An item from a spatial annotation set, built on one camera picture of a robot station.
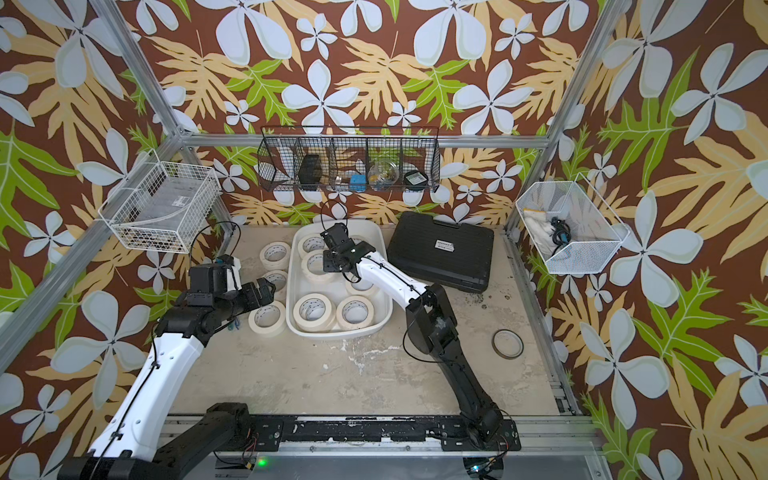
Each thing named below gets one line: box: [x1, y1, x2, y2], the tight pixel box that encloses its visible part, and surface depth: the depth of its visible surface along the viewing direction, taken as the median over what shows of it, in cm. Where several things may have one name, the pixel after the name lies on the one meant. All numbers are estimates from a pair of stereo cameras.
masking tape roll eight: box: [292, 293, 336, 333], surface depth 92 cm
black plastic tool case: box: [387, 211, 495, 293], surface depth 107 cm
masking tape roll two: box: [260, 241, 291, 271], surface depth 112 cm
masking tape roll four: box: [298, 233, 326, 256], surface depth 110 cm
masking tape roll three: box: [248, 300, 286, 335], surface depth 92 cm
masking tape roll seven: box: [345, 279, 379, 296], surface depth 100 cm
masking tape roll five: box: [301, 250, 334, 283], surface depth 93 cm
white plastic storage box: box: [286, 220, 393, 338], surface depth 93 cm
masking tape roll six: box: [336, 295, 374, 330], surface depth 92 cm
